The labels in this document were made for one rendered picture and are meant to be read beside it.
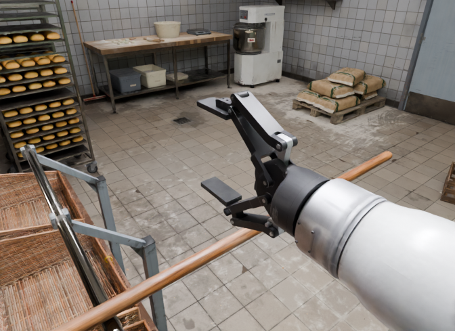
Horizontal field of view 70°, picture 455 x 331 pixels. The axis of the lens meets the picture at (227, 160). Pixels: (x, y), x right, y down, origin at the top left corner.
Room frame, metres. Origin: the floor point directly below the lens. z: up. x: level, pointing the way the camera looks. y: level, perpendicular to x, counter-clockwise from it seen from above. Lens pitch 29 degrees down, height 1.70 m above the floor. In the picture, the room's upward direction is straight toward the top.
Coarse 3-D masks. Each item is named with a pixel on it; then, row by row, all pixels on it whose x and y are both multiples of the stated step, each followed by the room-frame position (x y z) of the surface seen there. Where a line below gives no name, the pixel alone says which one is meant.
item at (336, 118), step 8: (376, 96) 4.83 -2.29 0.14; (296, 104) 4.63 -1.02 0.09; (304, 104) 4.50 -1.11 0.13; (312, 104) 4.53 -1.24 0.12; (360, 104) 4.46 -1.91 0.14; (368, 104) 4.48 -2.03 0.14; (376, 104) 4.72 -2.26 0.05; (384, 104) 4.76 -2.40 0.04; (312, 112) 4.38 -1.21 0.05; (320, 112) 4.39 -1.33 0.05; (328, 112) 4.16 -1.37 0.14; (336, 112) 4.14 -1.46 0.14; (344, 112) 4.14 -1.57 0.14; (360, 112) 4.38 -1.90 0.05; (336, 120) 4.05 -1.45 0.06; (344, 120) 4.16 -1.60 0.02
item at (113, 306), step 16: (368, 160) 0.91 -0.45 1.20; (384, 160) 0.93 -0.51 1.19; (352, 176) 0.82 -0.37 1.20; (224, 240) 0.54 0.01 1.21; (240, 240) 0.55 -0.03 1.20; (192, 256) 0.49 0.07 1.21; (208, 256) 0.50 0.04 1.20; (160, 272) 0.45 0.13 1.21; (176, 272) 0.45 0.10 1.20; (144, 288) 0.41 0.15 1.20; (160, 288) 0.42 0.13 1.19; (112, 304) 0.38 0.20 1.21; (128, 304) 0.38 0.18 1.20; (80, 320) 0.34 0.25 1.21; (96, 320) 0.35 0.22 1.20
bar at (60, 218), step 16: (32, 160) 0.95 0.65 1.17; (48, 160) 1.08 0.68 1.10; (80, 176) 1.14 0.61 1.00; (48, 192) 0.77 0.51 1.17; (96, 192) 1.18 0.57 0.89; (64, 208) 0.69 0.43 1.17; (64, 224) 0.63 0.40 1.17; (80, 224) 0.69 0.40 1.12; (112, 224) 1.18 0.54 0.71; (64, 240) 0.58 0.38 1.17; (112, 240) 0.74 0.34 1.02; (128, 240) 0.76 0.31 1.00; (144, 240) 0.81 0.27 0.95; (80, 256) 0.52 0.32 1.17; (144, 256) 0.79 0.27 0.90; (80, 272) 0.48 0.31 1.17; (96, 288) 0.44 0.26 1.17; (96, 304) 0.40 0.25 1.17; (160, 304) 0.80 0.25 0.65; (112, 320) 0.37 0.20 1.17; (160, 320) 0.79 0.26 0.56
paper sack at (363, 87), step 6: (378, 78) 4.76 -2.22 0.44; (360, 84) 4.55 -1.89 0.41; (366, 84) 4.53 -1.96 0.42; (372, 84) 4.58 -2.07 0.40; (378, 84) 4.67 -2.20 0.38; (384, 84) 4.77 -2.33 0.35; (354, 90) 4.56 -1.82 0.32; (360, 90) 4.49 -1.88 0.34; (366, 90) 4.51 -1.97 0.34; (372, 90) 4.59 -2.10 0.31
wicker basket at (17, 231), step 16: (0, 176) 1.47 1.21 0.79; (16, 176) 1.51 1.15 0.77; (32, 176) 1.55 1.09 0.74; (0, 192) 1.45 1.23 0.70; (16, 192) 1.49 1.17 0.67; (32, 192) 1.53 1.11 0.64; (64, 192) 1.56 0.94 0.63; (0, 208) 1.44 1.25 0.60; (16, 208) 1.45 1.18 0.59; (32, 208) 1.46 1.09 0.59; (48, 208) 1.45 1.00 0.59; (0, 224) 1.32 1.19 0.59; (16, 224) 1.32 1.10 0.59; (32, 224) 1.32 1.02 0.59; (48, 224) 1.11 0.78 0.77; (16, 256) 1.02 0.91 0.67; (0, 272) 0.98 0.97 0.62
